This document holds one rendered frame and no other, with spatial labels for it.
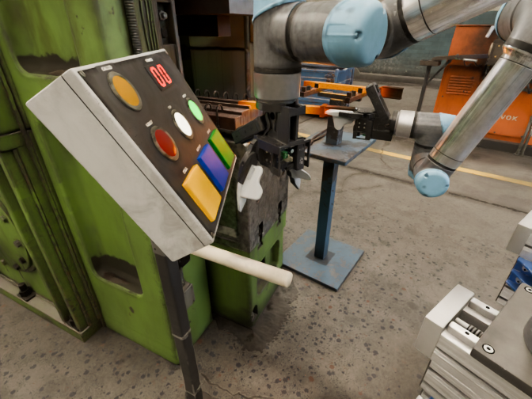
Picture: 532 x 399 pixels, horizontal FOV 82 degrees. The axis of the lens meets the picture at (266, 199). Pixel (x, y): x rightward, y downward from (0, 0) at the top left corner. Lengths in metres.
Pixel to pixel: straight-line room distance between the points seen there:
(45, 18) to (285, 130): 0.78
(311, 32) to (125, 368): 1.43
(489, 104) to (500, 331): 0.46
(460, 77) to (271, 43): 3.93
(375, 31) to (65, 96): 0.37
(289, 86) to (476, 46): 3.90
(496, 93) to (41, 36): 1.15
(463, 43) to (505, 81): 3.52
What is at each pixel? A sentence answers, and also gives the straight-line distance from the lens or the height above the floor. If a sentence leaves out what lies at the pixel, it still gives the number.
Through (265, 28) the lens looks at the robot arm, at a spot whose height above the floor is 1.24.
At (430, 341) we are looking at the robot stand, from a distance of 0.70.
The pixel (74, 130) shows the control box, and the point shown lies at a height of 1.13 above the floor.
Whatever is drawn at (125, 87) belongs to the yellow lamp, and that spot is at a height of 1.17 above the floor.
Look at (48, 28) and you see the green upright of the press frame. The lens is 1.10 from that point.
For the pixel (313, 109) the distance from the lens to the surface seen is 1.02.
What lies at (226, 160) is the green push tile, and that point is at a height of 0.99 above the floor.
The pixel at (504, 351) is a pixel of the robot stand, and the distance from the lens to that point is 0.62.
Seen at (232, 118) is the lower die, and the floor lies 0.98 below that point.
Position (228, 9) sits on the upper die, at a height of 1.28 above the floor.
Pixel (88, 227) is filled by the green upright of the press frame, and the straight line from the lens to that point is 1.36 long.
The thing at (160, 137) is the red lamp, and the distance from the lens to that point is 0.48.
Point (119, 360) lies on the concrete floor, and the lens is 1.60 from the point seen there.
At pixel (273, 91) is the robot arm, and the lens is 0.49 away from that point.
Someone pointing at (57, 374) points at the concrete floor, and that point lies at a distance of 1.67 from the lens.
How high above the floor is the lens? 1.24
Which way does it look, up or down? 30 degrees down
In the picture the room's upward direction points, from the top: straight up
